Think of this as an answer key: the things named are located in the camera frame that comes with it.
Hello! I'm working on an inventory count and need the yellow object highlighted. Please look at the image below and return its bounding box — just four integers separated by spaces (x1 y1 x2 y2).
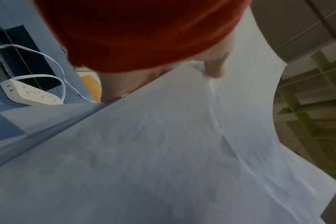
76 70 103 103

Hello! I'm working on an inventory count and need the person's left forearm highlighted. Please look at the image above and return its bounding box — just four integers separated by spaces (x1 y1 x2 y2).
35 0 253 73

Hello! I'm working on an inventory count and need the person's left hand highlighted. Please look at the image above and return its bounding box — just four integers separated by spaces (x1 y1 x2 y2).
97 32 236 103

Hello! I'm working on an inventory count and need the dark blue panel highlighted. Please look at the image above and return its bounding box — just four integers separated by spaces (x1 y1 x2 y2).
0 21 61 93

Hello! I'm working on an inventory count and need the large white sheet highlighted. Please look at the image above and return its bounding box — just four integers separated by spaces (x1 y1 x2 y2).
0 8 336 224

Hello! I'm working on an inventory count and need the green grid shelf frame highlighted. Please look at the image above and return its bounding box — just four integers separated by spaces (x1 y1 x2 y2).
272 49 336 185

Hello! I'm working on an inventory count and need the white power cable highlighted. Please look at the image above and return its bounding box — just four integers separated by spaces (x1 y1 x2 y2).
0 44 99 105

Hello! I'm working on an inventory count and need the white power strip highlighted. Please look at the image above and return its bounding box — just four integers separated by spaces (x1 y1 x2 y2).
0 79 64 107

